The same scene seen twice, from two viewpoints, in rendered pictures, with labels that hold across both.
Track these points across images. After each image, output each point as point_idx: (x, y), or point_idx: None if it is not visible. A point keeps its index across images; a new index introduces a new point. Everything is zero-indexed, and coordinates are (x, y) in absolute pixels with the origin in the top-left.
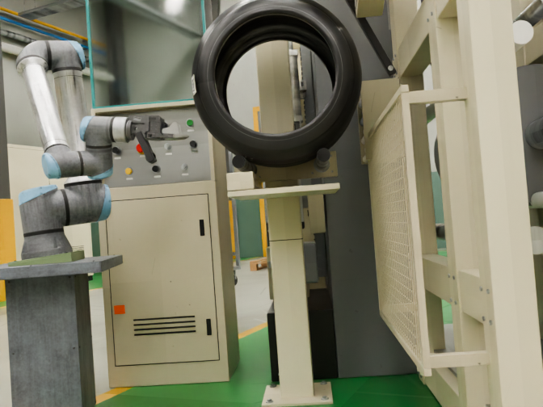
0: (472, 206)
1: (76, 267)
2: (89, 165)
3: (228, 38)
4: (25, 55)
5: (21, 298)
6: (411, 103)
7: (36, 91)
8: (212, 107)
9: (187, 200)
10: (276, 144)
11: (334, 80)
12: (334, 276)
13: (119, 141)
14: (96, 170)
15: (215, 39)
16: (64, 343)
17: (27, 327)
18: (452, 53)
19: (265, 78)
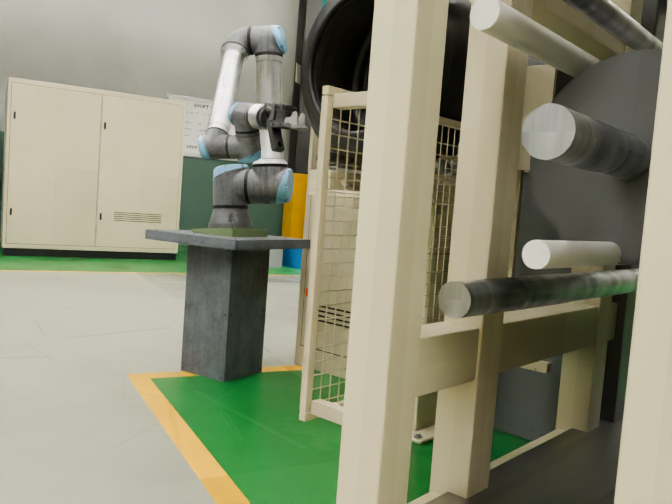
0: (473, 244)
1: (218, 242)
2: (232, 149)
3: (371, 18)
4: (225, 41)
5: (196, 261)
6: (338, 108)
7: (220, 76)
8: (306, 98)
9: None
10: (352, 143)
11: None
12: None
13: (256, 128)
14: (240, 154)
15: (317, 24)
16: (219, 308)
17: (197, 287)
18: (484, 39)
19: None
